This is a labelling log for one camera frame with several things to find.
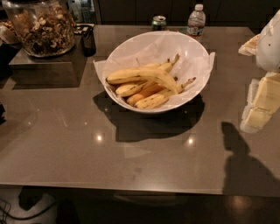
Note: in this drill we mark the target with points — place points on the green soda can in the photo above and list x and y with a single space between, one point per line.
158 23

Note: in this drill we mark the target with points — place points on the white paper liner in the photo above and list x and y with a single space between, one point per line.
193 67

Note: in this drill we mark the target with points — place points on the plastic water bottle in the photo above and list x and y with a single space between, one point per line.
196 21

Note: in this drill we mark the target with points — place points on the glass jar of nuts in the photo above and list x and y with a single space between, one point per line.
45 28

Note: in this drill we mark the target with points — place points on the dark square pedestal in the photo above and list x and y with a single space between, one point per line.
64 71

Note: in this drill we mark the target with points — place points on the yellow banana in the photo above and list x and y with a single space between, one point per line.
131 88
143 74
166 66

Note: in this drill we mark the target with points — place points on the dark scoop cup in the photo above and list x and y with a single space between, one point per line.
88 39

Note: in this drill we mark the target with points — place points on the orange-toned banana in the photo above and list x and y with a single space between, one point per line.
147 91

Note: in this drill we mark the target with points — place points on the front spotted banana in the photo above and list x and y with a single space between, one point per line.
161 97

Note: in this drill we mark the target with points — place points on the white bowl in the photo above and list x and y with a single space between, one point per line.
156 71

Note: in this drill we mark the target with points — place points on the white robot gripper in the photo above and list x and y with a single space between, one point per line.
269 46

